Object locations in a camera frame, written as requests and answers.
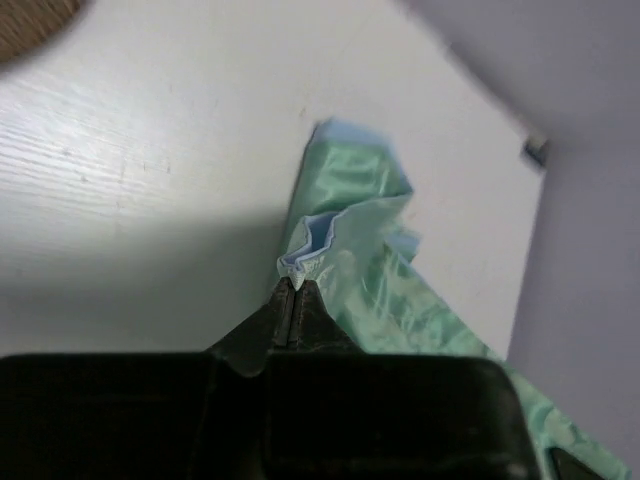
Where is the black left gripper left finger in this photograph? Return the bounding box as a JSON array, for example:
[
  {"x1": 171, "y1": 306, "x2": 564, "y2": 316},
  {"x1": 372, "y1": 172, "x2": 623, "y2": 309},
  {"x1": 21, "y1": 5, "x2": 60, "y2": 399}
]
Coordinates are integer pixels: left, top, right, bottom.
[{"x1": 1, "y1": 280, "x2": 294, "y2": 479}]

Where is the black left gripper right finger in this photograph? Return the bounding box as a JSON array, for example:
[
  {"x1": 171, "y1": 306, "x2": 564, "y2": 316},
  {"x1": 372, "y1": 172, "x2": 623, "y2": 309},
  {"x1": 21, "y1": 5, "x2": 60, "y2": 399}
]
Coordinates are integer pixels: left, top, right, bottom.
[{"x1": 199, "y1": 279, "x2": 544, "y2": 480}]

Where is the green satin placemat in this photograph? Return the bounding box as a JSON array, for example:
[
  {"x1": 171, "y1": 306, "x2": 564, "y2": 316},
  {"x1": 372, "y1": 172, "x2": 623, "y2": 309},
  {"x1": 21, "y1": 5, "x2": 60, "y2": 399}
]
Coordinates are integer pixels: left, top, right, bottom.
[{"x1": 277, "y1": 117, "x2": 632, "y2": 480}]

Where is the brown speckled ceramic plate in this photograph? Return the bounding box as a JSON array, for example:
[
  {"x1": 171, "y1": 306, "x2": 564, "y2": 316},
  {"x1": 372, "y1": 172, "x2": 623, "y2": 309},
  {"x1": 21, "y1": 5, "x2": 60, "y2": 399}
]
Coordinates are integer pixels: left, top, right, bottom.
[{"x1": 0, "y1": 0, "x2": 90, "y2": 64}]

